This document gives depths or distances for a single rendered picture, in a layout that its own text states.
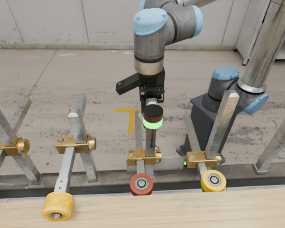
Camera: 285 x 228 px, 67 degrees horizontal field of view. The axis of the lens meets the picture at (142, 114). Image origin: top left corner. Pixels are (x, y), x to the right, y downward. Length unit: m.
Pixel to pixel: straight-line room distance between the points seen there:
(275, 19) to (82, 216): 1.06
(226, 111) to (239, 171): 0.44
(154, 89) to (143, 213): 0.39
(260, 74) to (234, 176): 0.52
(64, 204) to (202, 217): 0.41
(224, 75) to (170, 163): 0.64
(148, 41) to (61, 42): 3.09
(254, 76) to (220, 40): 2.36
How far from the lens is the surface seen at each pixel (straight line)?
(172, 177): 1.02
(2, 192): 1.17
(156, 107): 0.65
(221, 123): 0.78
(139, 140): 0.93
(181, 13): 0.67
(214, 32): 3.49
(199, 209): 0.76
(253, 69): 1.24
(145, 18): 0.60
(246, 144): 2.23
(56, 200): 0.70
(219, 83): 1.39
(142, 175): 0.78
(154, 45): 0.61
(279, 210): 0.85
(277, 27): 1.15
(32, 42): 3.83
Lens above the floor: 1.58
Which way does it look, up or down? 44 degrees down
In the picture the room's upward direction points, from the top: straight up
